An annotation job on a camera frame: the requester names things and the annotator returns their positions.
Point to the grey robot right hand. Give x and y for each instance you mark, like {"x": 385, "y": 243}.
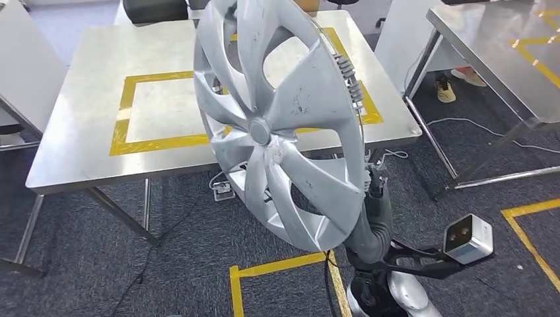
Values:
{"x": 378, "y": 205}

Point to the silver plastic wheel cover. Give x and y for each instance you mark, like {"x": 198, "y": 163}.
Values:
{"x": 306, "y": 96}

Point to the steel workbench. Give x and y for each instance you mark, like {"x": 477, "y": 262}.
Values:
{"x": 481, "y": 35}
{"x": 87, "y": 109}
{"x": 22, "y": 146}

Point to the person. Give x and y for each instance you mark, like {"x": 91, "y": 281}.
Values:
{"x": 445, "y": 91}

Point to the yellow floor tape square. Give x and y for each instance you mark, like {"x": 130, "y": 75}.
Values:
{"x": 525, "y": 238}

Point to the grey floor socket box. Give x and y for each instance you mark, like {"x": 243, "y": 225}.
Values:
{"x": 223, "y": 191}

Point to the white board panel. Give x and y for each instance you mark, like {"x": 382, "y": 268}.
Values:
{"x": 26, "y": 65}
{"x": 402, "y": 39}

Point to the black office chair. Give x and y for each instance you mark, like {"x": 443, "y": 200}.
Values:
{"x": 380, "y": 22}

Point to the black seat stool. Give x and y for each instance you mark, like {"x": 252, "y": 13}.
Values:
{"x": 341, "y": 3}

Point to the black case yellow label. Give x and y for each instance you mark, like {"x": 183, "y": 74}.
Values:
{"x": 153, "y": 11}

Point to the black camera bracket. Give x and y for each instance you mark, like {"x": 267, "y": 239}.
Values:
{"x": 428, "y": 267}

